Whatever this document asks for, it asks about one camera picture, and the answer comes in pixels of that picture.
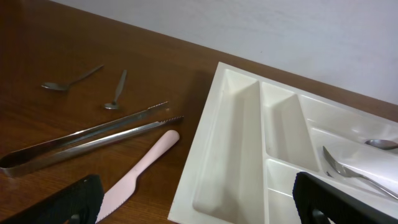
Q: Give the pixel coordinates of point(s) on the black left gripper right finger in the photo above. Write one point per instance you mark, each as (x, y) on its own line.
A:
(319, 202)

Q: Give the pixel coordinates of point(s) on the large steel spoon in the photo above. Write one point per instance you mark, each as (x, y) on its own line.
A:
(382, 144)

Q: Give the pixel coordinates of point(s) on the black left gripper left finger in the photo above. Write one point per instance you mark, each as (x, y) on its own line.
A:
(80, 202)

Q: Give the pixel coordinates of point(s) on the small steel teaspoon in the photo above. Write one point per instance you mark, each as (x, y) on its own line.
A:
(66, 86)
(114, 104)

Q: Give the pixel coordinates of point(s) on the pink plastic knife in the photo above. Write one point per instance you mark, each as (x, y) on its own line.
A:
(126, 186)

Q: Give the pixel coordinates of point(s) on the white cutlery tray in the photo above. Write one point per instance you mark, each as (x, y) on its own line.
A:
(256, 134)

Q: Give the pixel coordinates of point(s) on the small steel teaspoon right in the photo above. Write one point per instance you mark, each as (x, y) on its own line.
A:
(114, 104)

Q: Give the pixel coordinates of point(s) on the small steel teaspoon left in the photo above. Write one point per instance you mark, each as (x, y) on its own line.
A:
(66, 86)

